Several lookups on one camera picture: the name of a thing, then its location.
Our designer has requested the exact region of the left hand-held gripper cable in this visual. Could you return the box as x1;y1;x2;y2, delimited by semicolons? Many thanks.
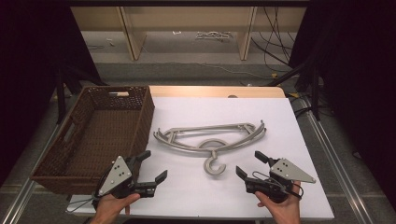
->
65;186;104;214

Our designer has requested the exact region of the person's left hand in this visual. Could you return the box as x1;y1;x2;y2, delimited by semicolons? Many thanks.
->
91;192;141;224

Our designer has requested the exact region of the bundle of black floor cables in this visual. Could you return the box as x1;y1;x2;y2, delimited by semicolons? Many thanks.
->
251;6;297;73

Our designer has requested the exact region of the white chain on floor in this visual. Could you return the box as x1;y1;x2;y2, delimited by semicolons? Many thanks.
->
195;30;233;41

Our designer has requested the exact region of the white table mat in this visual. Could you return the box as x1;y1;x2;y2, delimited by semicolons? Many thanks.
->
66;96;335;220

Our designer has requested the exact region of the black metal stand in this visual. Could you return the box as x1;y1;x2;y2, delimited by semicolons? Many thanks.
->
55;64;108;125
266;60;322;121

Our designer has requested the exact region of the thin white floor cable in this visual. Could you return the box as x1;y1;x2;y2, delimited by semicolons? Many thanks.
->
164;60;276;79

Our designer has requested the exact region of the brown wicker basket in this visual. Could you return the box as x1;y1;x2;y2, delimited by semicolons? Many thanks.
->
30;85;156;195

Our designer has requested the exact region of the right hand-held gripper cable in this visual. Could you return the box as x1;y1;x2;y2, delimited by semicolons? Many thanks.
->
251;170;304;200

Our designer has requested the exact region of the person's right hand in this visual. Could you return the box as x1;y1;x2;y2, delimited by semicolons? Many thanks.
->
255;182;303;224

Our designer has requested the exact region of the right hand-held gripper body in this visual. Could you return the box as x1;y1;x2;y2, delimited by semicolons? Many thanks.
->
245;157;318;203

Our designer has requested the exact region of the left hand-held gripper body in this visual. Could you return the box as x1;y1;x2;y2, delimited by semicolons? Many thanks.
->
92;155;157;208

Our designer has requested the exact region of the hand-held gripper cable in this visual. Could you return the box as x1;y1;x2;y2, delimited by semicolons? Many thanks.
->
251;170;304;200
65;186;104;214

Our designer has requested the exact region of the black curtain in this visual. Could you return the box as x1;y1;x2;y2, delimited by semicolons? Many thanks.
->
289;0;396;208
0;0;102;186

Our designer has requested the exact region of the light wooden shelf unit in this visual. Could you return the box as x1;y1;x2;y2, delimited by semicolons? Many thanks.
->
70;6;307;62

